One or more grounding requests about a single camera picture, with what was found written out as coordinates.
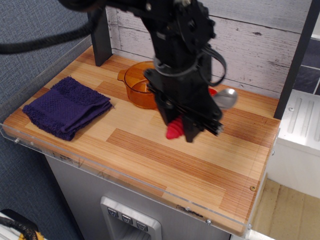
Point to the silver dispenser panel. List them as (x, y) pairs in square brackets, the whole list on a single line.
[(125, 223)]

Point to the dark vertical post right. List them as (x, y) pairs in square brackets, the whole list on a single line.
[(300, 51)]

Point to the white toy sink unit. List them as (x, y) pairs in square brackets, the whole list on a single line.
[(295, 158)]

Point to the amber glass pot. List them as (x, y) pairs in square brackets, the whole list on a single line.
[(137, 85)]

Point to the red handled metal spoon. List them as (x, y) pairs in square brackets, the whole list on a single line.
[(225, 99)]

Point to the dark vertical post left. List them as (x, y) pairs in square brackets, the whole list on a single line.
[(101, 41)]

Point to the dark vertical post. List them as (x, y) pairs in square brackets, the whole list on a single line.
[(300, 51), (101, 41)]

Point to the yellow object at corner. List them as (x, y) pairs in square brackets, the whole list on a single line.
[(31, 236)]

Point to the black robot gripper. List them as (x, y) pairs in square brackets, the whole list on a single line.
[(187, 94)]

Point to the purple folded towel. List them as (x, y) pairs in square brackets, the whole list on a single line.
[(66, 108)]

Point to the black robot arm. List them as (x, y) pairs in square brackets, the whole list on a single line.
[(180, 31)]

